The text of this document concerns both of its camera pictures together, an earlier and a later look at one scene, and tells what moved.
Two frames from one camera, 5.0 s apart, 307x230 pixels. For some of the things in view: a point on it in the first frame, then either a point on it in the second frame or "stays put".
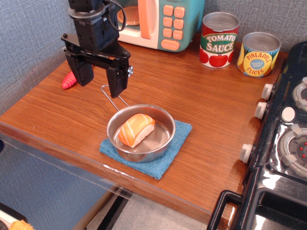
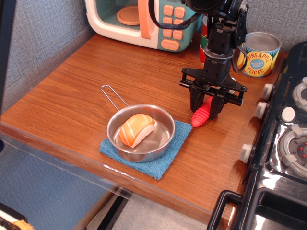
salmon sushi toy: [135, 130] stays put
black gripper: [100, 41] to [215, 78]
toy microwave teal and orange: [168, 25] stays put
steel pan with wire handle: [140, 132] stays put
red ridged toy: [70, 80] to [202, 114]
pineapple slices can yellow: [259, 51] stays put
